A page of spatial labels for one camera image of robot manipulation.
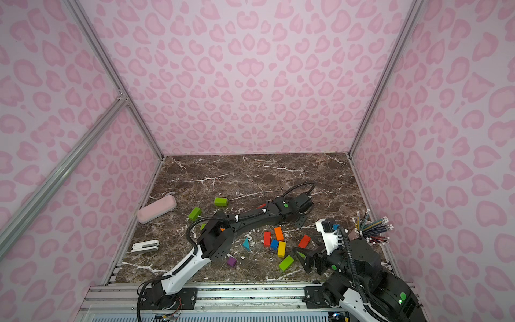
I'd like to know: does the green block left tilted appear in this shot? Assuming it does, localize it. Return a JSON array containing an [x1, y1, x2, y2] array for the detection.
[[188, 207, 202, 222]]

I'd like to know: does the yellow block centre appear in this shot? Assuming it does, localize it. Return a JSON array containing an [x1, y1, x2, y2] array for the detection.
[[277, 241, 286, 258]]

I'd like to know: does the pink pencil case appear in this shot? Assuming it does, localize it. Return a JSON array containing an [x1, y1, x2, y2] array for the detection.
[[137, 195, 177, 224]]

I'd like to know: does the purple cube block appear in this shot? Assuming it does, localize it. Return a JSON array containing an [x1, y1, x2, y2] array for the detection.
[[227, 256, 237, 268]]

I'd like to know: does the blue cube block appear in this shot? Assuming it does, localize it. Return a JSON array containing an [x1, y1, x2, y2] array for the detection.
[[270, 240, 279, 250]]

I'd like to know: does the white stapler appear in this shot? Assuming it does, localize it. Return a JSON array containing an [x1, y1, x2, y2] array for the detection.
[[131, 240, 160, 254]]

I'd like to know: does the teal triangle block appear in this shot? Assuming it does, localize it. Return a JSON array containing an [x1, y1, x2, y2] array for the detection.
[[242, 238, 251, 251]]

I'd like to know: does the green block bottom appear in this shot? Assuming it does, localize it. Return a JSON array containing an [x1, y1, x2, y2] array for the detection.
[[279, 256, 295, 272]]

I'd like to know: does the bundle of pencils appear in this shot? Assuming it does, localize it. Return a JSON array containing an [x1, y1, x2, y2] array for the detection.
[[353, 209, 394, 246]]

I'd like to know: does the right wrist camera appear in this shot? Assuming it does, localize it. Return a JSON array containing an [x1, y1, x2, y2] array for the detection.
[[315, 219, 343, 256]]

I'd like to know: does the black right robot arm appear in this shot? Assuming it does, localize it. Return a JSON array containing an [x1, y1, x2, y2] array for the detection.
[[292, 220, 426, 321]]

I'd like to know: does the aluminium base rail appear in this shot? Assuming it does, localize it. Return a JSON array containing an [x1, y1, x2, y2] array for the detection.
[[74, 281, 427, 322]]

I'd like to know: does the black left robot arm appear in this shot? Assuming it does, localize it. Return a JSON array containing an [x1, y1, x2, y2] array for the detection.
[[135, 181, 316, 321]]

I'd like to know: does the green block far top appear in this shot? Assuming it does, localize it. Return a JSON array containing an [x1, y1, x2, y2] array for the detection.
[[213, 197, 229, 207]]

